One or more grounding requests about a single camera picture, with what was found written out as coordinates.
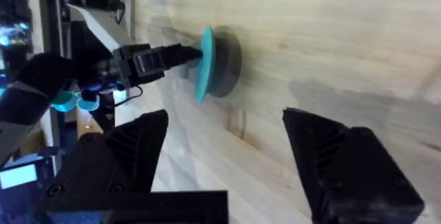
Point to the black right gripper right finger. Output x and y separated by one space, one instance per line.
348 172

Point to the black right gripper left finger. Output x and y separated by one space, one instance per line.
120 155

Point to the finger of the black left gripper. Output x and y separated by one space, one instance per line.
181 52
177 64

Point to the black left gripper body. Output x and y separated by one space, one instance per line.
134 66

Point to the teal plate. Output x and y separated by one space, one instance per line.
205 63

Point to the teal round dish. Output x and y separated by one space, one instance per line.
63 101
88 104

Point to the grey plate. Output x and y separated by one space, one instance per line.
225 62

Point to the lit screen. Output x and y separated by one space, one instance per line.
18 176

